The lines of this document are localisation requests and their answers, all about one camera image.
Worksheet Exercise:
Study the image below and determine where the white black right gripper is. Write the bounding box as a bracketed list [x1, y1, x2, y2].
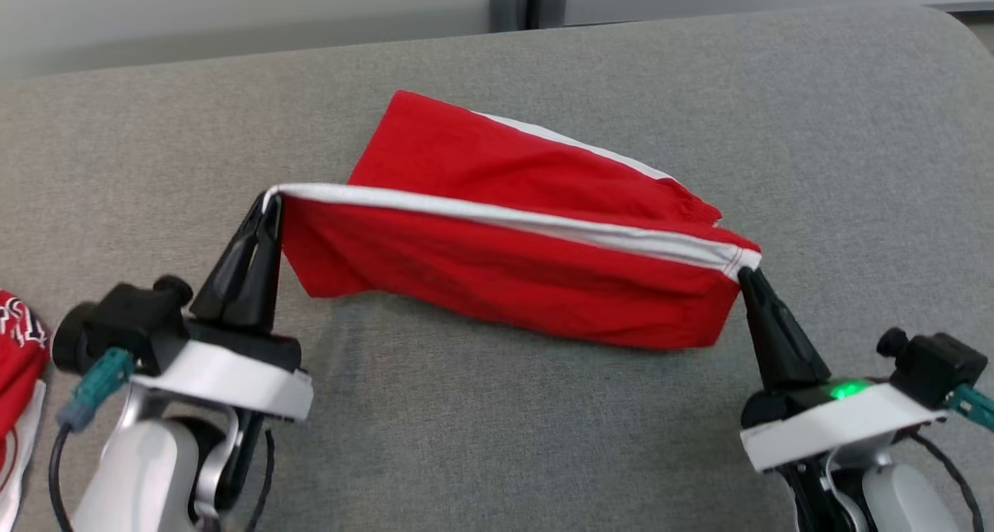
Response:
[738, 266, 950, 473]

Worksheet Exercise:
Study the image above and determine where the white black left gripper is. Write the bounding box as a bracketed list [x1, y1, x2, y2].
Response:
[130, 194, 315, 424]

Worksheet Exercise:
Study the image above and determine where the red white basketball jersey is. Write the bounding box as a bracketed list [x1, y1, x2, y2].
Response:
[0, 290, 52, 523]

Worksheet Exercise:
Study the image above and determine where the red shorts white stripe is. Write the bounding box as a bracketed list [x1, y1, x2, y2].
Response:
[264, 89, 763, 353]

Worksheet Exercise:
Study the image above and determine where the teal plug left camera cable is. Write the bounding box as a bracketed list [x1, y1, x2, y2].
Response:
[48, 348, 135, 532]

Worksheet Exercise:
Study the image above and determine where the teal plug camera cable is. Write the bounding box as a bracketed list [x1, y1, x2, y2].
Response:
[947, 384, 994, 433]
[48, 348, 135, 532]

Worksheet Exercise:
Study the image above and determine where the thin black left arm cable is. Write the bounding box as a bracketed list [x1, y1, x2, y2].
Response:
[247, 429, 276, 532]

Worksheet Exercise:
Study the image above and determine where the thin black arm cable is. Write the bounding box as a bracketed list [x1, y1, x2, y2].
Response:
[247, 429, 276, 532]
[907, 433, 976, 532]

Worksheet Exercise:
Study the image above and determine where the teal plug right camera cable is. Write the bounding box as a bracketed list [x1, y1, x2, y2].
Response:
[947, 384, 994, 433]

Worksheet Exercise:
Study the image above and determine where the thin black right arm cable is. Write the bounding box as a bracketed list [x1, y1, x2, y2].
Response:
[907, 433, 976, 532]

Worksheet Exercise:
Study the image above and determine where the grey partition post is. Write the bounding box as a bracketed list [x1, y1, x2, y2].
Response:
[489, 0, 572, 33]

